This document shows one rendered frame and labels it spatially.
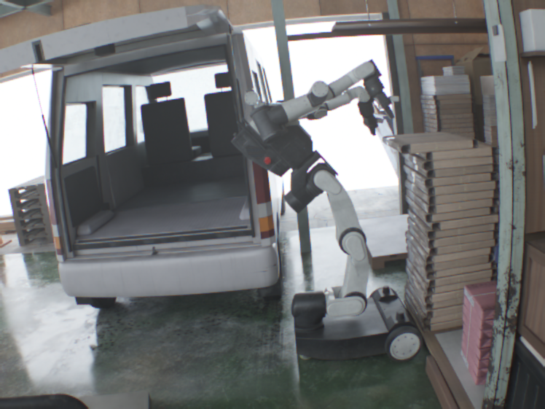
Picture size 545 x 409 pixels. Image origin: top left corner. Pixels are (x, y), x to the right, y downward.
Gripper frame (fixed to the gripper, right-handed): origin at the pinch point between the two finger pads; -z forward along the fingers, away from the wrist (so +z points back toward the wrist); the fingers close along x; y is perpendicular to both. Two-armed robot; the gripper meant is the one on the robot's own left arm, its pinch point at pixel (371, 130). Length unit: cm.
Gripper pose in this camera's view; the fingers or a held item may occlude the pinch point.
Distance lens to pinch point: 268.6
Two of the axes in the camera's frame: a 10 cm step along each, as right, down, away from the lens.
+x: 2.3, 4.1, -8.8
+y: 9.1, -4.0, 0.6
